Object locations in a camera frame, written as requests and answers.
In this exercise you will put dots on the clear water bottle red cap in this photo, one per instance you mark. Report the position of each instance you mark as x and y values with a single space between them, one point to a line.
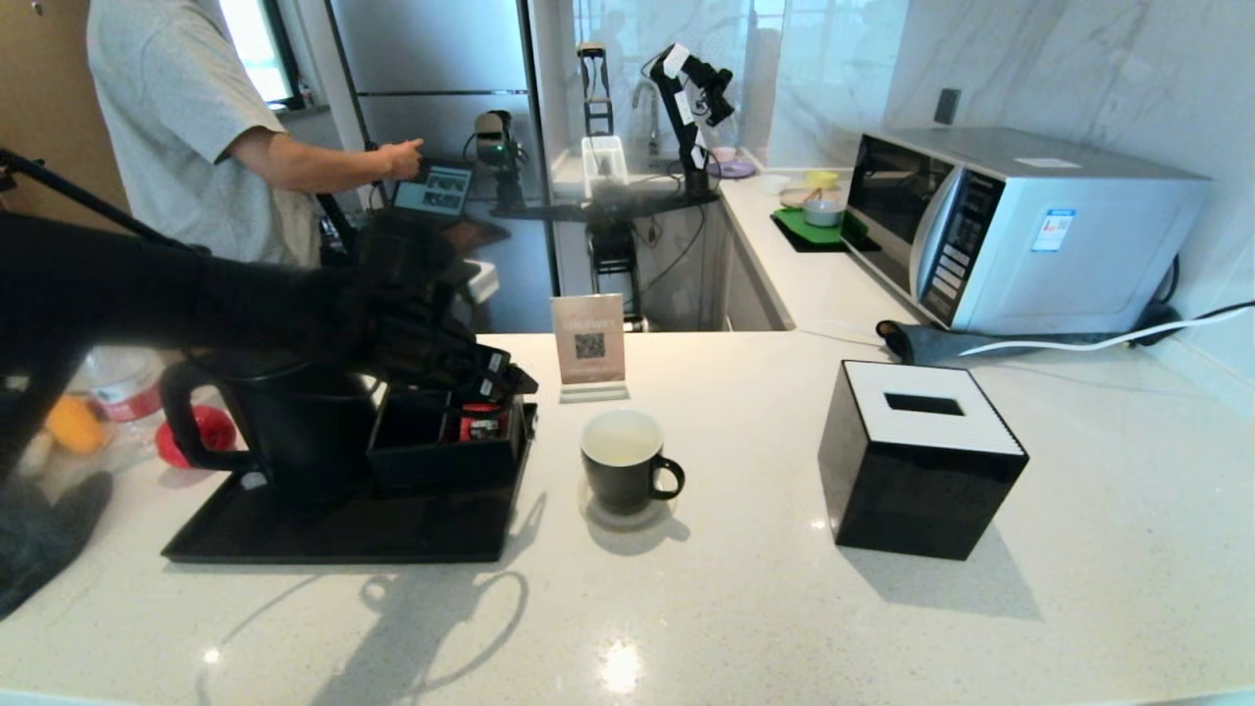
123 387

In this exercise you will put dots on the red toy apple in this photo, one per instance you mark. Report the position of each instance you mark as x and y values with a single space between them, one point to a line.
201 431

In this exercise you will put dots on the open laptop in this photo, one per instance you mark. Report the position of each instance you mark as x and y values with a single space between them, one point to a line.
436 191

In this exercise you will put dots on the green mat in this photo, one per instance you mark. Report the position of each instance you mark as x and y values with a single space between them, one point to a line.
799 229

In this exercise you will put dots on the black serving tray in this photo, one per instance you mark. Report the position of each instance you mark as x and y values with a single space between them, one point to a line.
392 525

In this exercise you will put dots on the black tissue box white lid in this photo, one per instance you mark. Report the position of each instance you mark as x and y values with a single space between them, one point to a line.
912 490

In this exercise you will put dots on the black electric kettle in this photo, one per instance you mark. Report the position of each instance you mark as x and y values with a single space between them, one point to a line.
294 431

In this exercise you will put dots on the grey bowl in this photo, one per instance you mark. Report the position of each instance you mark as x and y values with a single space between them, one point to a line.
822 212

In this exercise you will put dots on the red packaged item with label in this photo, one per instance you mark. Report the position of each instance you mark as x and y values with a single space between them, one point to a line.
480 424

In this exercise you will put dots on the yellow bowl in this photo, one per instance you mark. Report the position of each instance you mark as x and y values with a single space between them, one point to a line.
822 178

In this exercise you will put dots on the black compartment organizer box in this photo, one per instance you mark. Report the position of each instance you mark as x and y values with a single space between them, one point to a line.
422 441

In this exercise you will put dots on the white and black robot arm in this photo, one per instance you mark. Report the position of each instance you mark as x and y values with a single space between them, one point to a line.
677 108

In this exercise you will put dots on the person in grey t-shirt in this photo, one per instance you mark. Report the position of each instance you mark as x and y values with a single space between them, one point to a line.
176 118

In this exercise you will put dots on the white bowl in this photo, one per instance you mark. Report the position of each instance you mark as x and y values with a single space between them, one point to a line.
774 182

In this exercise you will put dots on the grey refrigerator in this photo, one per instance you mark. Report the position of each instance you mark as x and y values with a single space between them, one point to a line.
431 59

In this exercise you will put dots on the silver microwave oven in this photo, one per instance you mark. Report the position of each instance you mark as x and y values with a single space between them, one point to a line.
1079 245

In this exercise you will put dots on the black mug white inside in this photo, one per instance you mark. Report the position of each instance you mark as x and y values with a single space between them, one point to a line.
623 480

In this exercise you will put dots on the beige plate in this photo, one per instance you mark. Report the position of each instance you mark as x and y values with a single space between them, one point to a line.
792 197

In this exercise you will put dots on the black robot stand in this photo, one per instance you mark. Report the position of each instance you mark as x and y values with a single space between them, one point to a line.
608 206

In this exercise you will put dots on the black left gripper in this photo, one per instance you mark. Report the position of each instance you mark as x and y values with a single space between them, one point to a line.
422 314

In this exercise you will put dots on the orange toy corn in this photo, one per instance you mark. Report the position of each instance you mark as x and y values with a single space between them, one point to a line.
74 424

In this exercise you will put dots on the grey wall socket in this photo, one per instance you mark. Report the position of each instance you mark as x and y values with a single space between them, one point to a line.
946 107

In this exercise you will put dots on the QR code sign stand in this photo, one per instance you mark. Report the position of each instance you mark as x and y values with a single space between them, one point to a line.
588 338

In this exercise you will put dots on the white dish rack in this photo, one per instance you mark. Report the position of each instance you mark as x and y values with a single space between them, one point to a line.
608 145

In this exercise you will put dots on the purple plate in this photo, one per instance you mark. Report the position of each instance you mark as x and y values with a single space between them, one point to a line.
733 167

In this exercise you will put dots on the bright window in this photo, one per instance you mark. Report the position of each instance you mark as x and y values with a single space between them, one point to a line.
257 49

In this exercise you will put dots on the metal faucet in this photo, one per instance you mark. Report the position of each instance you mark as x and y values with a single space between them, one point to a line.
655 123

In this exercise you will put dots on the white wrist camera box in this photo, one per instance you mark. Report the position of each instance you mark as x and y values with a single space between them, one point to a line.
480 279

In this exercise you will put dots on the black ladder-shaped frame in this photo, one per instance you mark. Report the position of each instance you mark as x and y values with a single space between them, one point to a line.
592 52

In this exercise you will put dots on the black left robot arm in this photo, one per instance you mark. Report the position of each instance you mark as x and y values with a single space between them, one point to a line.
147 294

